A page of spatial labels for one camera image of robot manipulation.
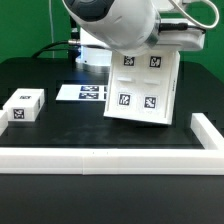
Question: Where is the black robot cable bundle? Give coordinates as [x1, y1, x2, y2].
[31, 0, 83, 59]

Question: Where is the white cabinet door panel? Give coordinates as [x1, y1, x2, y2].
[105, 53, 138, 116]
[140, 52, 179, 118]

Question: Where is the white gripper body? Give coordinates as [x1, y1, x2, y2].
[156, 19, 205, 51]

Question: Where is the white U-shaped fence frame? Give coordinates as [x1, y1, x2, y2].
[0, 113, 224, 175]

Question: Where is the white marker base plate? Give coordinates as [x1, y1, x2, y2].
[56, 84, 107, 101]

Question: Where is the white cabinet top block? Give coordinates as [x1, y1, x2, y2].
[3, 88, 45, 122]

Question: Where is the white cabinet body box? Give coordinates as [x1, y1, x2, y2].
[104, 51, 180, 125]

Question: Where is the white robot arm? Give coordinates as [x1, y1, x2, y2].
[62, 0, 205, 68]

